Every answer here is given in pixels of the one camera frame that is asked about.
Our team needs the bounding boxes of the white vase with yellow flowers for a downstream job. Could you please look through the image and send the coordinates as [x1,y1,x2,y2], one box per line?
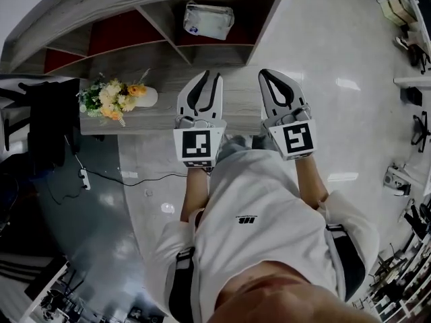
[76,68,160,128]

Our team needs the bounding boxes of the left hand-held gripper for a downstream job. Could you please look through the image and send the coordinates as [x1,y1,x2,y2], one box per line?
[172,69,228,170]

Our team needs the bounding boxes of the black office chair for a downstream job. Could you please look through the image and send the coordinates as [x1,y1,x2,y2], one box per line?
[0,78,82,168]

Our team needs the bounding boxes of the person's white shirt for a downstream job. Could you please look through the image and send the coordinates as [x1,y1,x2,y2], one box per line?
[147,149,380,323]

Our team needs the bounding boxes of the grey wooden desk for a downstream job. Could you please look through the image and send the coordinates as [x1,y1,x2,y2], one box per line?
[78,63,267,137]

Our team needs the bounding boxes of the white power strip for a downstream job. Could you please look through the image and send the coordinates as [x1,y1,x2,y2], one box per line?
[78,168,92,191]

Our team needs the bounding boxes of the white plastic bar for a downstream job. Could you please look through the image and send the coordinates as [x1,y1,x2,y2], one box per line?
[393,75,431,89]

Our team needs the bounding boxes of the person's left forearm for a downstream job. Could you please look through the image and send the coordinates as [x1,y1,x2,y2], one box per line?
[179,166,211,224]

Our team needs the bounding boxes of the clear plastic bag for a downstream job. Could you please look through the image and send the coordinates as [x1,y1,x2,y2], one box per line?
[183,0,235,41]

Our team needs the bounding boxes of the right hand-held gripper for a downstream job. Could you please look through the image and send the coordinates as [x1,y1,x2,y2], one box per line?
[258,68,318,162]

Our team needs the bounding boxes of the person's right forearm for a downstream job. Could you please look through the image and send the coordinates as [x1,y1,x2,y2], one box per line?
[294,155,330,211]

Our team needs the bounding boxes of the person's chin and neck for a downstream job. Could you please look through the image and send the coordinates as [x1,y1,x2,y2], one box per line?
[204,260,375,323]

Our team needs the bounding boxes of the grey floor device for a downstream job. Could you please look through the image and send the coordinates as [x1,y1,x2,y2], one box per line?
[382,163,412,197]

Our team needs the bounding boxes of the black chair base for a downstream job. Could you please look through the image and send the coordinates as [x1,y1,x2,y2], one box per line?
[410,110,431,153]

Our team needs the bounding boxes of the stack of pale yellow boxes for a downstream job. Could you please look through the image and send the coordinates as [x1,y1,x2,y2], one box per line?
[379,0,419,27]

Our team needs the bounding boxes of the black shoulder strap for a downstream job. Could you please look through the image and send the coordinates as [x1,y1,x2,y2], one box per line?
[324,223,367,303]
[164,246,197,323]

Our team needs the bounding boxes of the white metal rack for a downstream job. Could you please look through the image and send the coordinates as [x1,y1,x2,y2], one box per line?
[350,196,431,323]

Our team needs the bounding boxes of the black power cable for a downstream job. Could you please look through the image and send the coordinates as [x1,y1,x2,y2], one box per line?
[46,134,188,205]

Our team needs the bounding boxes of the person's grey trousers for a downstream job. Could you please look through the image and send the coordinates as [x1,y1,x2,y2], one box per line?
[217,134,281,163]

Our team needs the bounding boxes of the grey wooden desk shelf unit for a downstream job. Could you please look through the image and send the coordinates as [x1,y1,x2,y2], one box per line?
[0,0,291,76]

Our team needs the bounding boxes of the small black box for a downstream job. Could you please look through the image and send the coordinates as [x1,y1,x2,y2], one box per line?
[399,85,424,107]

